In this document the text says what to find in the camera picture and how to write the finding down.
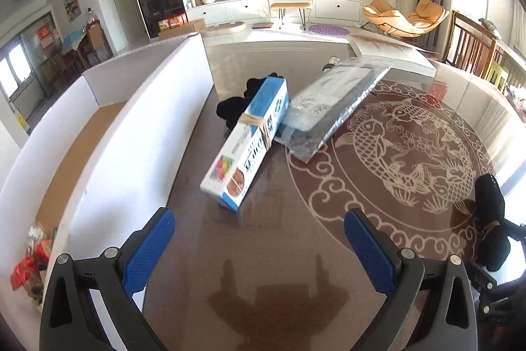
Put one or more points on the white flat box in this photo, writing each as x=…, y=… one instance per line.
x=390, y=51

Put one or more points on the framed wall painting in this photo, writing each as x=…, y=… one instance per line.
x=71, y=3

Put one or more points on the bubble wrap package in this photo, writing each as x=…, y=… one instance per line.
x=328, y=104

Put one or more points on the cotton swab bag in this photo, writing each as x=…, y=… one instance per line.
x=35, y=236

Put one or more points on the dark flat notebook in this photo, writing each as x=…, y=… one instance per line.
x=261, y=26

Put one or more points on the tan rubber band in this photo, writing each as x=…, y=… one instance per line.
x=257, y=125

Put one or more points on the wooden bench with metal legs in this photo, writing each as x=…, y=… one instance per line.
x=289, y=5

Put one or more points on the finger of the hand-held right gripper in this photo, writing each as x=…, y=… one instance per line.
x=484, y=276
x=515, y=231

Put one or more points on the blue and white box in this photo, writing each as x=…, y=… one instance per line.
x=250, y=153

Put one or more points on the red packet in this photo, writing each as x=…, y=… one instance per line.
x=24, y=273

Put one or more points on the oval wooden board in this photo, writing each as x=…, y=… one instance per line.
x=224, y=29

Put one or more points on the white television cabinet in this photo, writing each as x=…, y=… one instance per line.
x=246, y=7

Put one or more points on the white cardboard bin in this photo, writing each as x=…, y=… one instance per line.
x=123, y=120

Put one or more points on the black cloth with white trim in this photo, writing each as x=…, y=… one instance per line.
x=234, y=108

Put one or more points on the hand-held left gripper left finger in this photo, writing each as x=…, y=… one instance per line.
x=150, y=248

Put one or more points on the orange lounge chair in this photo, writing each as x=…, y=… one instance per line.
x=404, y=20

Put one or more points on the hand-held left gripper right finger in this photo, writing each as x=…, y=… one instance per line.
x=370, y=250

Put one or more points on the table with blue cloth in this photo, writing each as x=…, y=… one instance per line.
x=74, y=40

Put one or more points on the purple round mat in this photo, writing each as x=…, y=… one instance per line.
x=328, y=29

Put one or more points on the black knit sock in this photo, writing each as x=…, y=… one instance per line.
x=491, y=207

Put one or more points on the brown cardboard box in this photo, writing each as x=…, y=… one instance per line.
x=183, y=28

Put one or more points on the yellow tube with silver cap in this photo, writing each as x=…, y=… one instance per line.
x=331, y=64

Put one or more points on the wooden slatted chair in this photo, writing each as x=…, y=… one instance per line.
x=472, y=42

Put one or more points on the red door poster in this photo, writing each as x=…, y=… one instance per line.
x=47, y=37

